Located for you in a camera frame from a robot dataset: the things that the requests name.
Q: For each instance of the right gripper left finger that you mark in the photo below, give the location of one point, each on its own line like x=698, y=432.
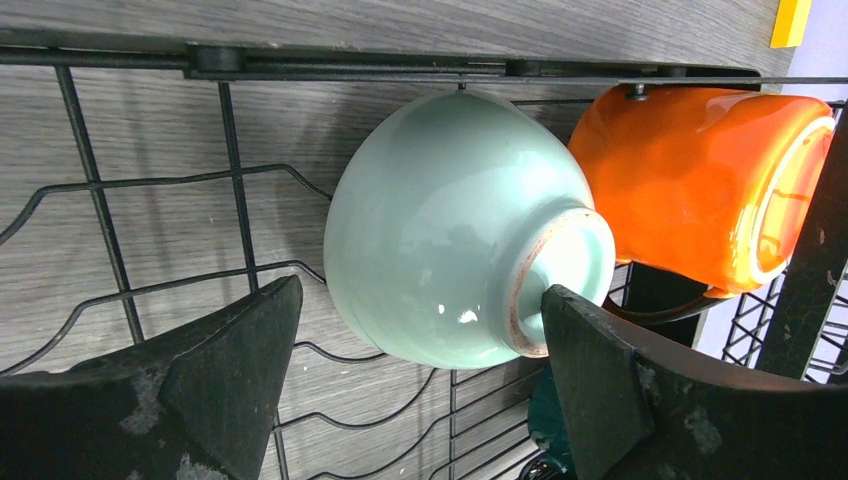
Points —
x=197, y=402

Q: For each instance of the light green bowl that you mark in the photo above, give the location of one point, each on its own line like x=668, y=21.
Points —
x=448, y=225

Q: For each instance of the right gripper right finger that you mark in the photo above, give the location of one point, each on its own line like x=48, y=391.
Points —
x=640, y=406

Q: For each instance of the black wire dish rack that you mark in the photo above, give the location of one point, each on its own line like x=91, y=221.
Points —
x=143, y=187

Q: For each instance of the dark green mug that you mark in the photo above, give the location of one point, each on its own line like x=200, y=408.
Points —
x=547, y=429

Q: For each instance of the orange mug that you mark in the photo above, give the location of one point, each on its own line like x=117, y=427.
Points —
x=709, y=183

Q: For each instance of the yellow block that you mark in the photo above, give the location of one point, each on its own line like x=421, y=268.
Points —
x=790, y=23

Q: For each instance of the black wire rack side tray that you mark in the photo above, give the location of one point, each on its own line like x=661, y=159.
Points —
x=797, y=327

